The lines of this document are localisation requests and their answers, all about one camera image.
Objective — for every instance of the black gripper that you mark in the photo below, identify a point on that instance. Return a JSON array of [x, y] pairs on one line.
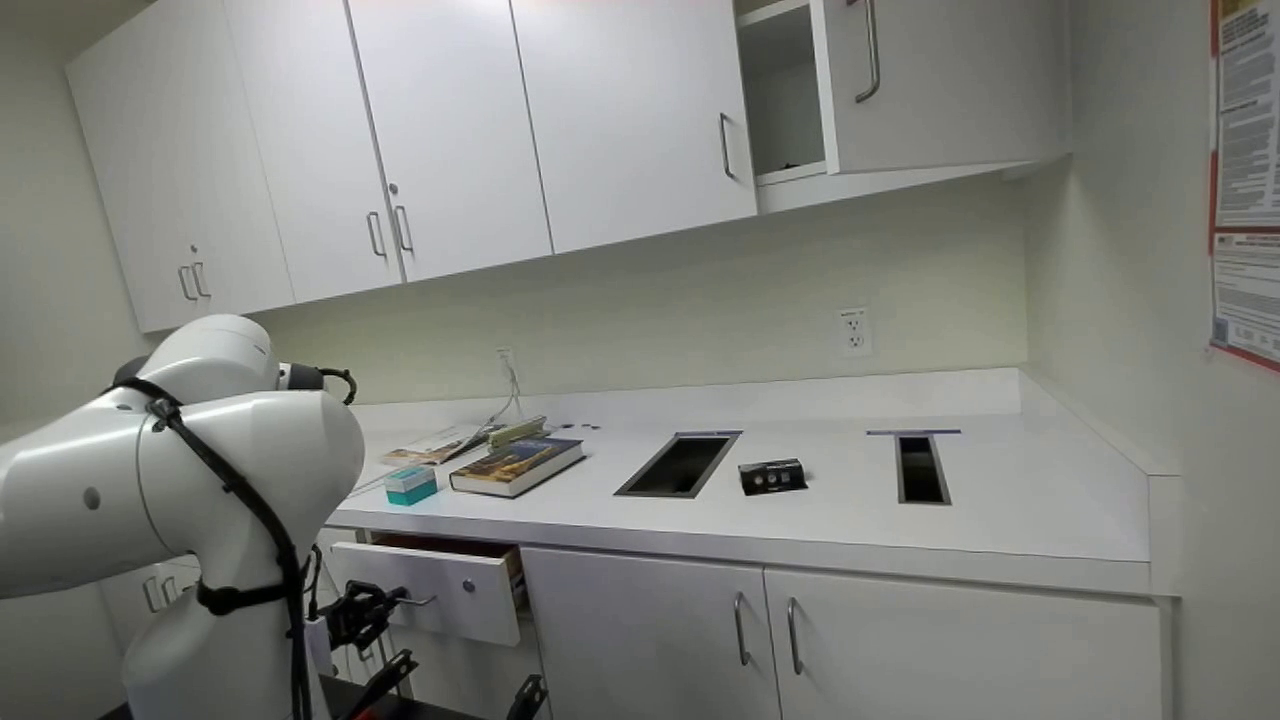
[[349, 617]]

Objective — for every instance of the white cabinet drawer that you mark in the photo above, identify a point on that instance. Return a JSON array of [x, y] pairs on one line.
[[454, 606]]

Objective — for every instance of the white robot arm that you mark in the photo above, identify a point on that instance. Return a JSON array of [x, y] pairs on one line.
[[226, 467]]

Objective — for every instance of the white base cabinet door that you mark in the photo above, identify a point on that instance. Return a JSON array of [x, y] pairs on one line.
[[974, 662], [643, 642]]

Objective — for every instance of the white side cabinet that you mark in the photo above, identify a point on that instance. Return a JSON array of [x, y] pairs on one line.
[[124, 623]]

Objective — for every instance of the black lever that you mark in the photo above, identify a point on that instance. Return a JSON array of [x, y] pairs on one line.
[[384, 680]]

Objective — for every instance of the small teal box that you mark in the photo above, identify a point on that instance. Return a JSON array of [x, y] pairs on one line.
[[410, 484]]

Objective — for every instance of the loose white papers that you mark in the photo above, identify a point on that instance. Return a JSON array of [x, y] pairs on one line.
[[446, 445]]

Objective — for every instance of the small black device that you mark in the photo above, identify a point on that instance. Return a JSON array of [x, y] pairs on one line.
[[773, 479]]

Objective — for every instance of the black bracket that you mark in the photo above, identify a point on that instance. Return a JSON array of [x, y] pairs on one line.
[[530, 697]]

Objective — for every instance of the white wall cabinet door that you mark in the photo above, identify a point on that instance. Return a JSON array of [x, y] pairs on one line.
[[446, 123], [627, 104], [215, 163], [134, 172], [960, 82], [315, 132]]

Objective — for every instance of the white wall power outlet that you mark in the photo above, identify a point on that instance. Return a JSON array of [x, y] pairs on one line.
[[852, 328]]

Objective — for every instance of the open white wall cabinet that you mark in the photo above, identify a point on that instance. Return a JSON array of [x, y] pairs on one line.
[[786, 92]]

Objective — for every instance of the red-bordered wall poster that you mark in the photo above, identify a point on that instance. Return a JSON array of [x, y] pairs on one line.
[[1248, 123], [1248, 300]]

